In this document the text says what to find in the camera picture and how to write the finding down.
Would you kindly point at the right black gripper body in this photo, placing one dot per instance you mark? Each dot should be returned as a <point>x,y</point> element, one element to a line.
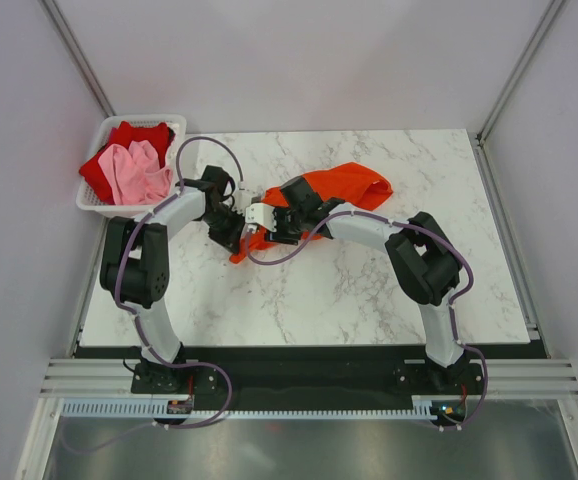
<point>289,228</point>

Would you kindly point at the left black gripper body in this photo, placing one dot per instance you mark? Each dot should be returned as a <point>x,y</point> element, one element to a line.
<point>224,225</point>

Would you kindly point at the orange t shirt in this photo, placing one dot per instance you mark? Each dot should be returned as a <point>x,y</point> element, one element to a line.
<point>351,182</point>

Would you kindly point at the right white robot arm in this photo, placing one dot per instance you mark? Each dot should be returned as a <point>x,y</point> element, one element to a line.
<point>428,268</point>

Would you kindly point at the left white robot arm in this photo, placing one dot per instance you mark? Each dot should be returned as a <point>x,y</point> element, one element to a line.
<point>135,270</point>

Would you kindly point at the pink t shirt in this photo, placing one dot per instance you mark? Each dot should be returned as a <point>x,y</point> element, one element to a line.
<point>134,174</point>

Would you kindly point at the red t shirt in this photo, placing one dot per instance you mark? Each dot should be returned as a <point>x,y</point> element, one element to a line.
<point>160,136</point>

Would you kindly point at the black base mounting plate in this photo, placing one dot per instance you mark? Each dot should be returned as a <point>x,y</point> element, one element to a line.
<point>315,377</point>

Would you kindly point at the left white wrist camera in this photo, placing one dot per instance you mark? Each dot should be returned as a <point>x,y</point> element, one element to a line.
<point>243,197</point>

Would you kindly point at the white slotted cable duct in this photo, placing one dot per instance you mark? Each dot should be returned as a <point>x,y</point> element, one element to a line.
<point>161,408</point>

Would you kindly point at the aluminium frame rail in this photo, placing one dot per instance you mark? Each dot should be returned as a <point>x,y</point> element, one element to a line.
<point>512,379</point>

